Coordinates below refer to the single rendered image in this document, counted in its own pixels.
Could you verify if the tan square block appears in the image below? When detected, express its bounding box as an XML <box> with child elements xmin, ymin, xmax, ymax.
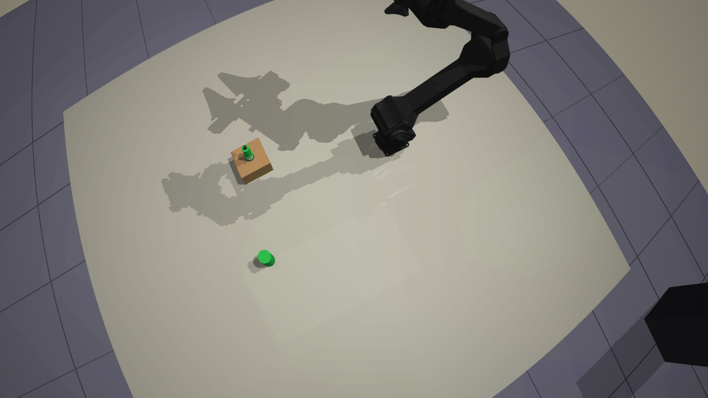
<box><xmin>231</xmin><ymin>138</ymin><xmax>273</xmax><ymax>185</ymax></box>

